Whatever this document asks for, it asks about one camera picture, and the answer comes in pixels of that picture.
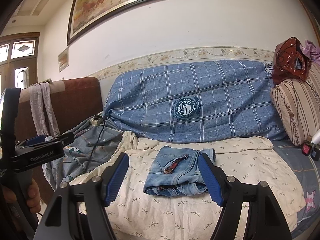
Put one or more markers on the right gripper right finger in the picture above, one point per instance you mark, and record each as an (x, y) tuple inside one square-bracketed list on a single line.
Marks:
[(265, 219)]

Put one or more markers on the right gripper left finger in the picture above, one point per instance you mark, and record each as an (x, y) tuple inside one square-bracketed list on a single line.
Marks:
[(78, 211)]

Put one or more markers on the blue denim pants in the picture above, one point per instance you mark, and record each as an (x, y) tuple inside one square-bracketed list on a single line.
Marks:
[(175, 172)]

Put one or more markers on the person's left hand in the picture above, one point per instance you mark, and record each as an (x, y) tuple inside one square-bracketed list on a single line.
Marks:
[(33, 200)]

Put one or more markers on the cream leaf-print blanket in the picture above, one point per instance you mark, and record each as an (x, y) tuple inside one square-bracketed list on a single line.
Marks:
[(136, 215)]

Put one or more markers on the grey cloth on headboard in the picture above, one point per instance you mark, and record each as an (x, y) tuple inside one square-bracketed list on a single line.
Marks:
[(42, 110)]

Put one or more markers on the grey patterned bedsheet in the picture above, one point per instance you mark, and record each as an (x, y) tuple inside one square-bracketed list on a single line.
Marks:
[(92, 147)]

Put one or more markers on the small red bottle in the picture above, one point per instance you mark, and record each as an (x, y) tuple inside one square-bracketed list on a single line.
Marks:
[(307, 146)]

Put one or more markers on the white power strip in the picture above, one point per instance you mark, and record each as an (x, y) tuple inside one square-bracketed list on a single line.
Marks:
[(96, 120)]

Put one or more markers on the brown headboard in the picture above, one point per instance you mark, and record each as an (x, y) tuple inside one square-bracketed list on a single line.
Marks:
[(73, 102)]

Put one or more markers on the white tube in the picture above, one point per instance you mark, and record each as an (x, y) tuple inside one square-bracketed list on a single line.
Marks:
[(316, 138)]

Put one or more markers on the wooden door with windows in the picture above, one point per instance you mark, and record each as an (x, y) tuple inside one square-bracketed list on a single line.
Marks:
[(19, 60)]

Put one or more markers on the small framed picture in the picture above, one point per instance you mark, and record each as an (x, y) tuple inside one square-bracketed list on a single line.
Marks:
[(63, 59)]

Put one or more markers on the striped beige pillow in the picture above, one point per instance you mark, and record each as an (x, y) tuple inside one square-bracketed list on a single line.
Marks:
[(297, 103)]

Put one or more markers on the red-brown bag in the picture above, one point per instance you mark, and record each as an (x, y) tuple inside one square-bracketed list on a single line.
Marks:
[(289, 62)]

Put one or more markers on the purple cloth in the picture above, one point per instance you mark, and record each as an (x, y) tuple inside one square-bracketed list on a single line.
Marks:
[(311, 51)]

